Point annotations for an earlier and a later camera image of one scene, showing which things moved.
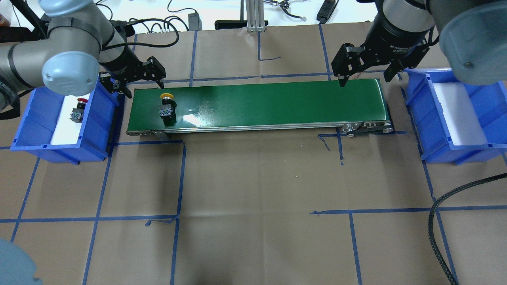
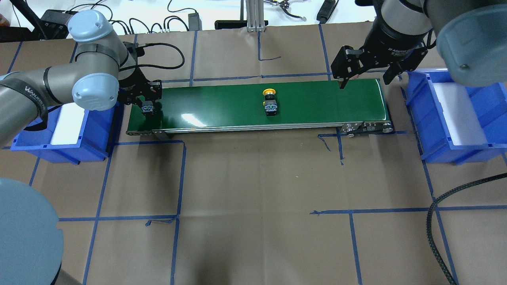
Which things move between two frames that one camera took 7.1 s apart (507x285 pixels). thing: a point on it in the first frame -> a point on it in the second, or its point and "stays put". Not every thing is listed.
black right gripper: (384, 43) stays put
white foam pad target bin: (462, 122) stays put
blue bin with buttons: (35, 131) stays put
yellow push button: (167, 109) -> (270, 103)
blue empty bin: (489, 101) stays put
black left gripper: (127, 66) -> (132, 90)
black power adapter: (195, 23) stays put
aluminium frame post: (255, 16) stays put
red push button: (77, 113) -> (147, 108)
